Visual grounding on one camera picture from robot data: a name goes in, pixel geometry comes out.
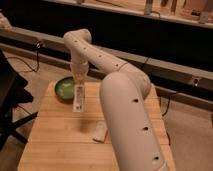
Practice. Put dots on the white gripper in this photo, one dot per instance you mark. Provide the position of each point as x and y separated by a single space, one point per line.
79 68

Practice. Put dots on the green bowl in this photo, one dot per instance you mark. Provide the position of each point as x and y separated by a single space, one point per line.
64 89

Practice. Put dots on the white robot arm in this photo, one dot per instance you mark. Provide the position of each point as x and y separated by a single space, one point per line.
122 95

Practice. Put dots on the white lotion bottle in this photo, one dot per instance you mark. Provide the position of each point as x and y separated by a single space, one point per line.
79 98

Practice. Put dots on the black chair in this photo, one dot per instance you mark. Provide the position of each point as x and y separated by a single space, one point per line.
12 92

